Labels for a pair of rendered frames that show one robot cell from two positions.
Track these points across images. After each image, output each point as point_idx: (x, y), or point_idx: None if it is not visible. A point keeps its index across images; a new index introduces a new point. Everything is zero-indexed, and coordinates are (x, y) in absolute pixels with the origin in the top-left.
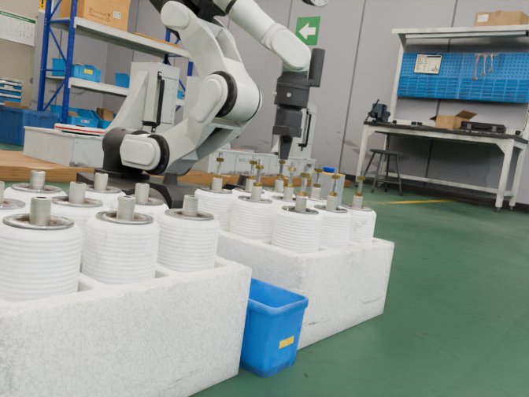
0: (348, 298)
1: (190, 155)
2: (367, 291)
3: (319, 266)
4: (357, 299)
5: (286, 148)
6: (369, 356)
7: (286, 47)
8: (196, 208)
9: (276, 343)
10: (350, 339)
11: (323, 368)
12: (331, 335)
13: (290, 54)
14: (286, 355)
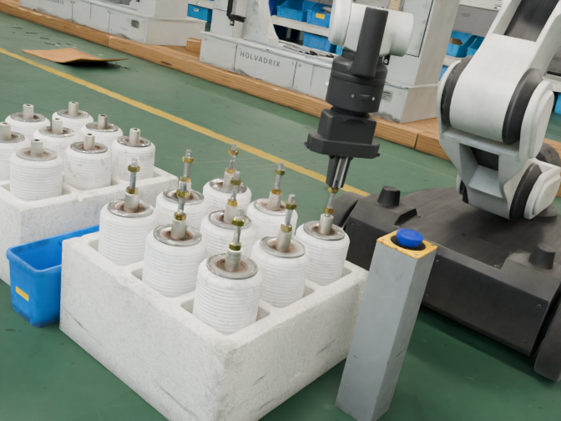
0: (128, 347)
1: (489, 186)
2: (164, 373)
3: (79, 263)
4: (145, 367)
5: (330, 169)
6: (46, 388)
7: (332, 11)
8: (32, 149)
9: (12, 284)
10: (97, 384)
11: (22, 344)
12: (108, 369)
13: (331, 22)
14: (25, 308)
